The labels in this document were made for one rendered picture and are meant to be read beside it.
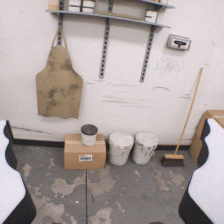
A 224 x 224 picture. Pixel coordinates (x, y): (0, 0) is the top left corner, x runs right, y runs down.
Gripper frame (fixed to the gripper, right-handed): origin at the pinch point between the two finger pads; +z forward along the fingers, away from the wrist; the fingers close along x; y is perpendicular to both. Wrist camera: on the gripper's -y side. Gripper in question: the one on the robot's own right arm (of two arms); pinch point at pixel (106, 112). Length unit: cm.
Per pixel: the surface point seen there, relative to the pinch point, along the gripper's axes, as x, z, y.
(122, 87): 17, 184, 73
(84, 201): -27, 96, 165
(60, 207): -50, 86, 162
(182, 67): 90, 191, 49
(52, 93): -63, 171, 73
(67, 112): -48, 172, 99
